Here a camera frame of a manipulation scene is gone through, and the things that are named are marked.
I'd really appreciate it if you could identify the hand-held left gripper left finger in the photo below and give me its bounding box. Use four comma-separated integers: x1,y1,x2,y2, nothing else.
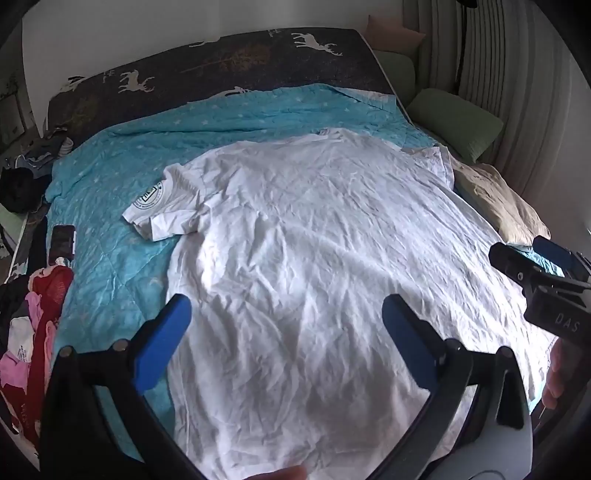
41,293,204,480

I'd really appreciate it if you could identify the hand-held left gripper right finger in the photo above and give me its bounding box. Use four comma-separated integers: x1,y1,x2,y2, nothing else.
382,294,534,480

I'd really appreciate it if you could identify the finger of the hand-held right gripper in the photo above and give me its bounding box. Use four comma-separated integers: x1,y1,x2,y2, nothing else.
488,242,546,296
532,235,591,278

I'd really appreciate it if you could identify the white t-shirt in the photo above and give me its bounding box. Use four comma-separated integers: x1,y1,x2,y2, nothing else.
121,128,561,480

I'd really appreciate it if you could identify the dark clothes pile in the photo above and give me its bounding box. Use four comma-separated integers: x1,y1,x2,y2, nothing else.
0,167,47,213

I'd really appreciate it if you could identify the person's right hand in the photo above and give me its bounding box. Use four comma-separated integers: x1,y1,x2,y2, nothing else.
541,339,574,411

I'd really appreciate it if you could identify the beige pillow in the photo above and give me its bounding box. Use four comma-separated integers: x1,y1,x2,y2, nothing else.
450,157,552,245

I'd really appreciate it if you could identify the turquoise star-print blanket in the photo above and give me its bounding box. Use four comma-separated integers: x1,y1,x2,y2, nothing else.
44,84,568,462

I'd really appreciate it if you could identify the red garment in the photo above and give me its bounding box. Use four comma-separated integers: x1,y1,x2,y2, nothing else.
0,265,75,453

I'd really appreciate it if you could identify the grey curtain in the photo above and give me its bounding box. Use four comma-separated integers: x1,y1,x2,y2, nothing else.
402,0,591,241

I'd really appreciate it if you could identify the black phone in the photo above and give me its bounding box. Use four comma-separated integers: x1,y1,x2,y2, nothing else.
47,224,77,266

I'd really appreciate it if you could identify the large green pillow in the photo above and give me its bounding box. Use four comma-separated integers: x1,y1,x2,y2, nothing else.
406,88,505,163

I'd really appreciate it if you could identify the pink garment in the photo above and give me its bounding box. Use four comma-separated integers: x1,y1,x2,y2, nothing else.
0,291,47,393

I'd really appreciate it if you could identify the small green pillow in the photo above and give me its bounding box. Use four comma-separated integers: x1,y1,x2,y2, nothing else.
376,50,419,100

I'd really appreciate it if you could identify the black floor lamp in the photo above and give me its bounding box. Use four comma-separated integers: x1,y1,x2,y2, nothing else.
455,0,481,95

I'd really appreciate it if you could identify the pink pillow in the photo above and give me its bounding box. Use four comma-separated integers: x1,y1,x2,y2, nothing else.
365,14,428,54

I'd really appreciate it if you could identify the dark deer-print bedsheet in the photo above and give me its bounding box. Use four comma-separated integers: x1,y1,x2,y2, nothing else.
46,28,407,139

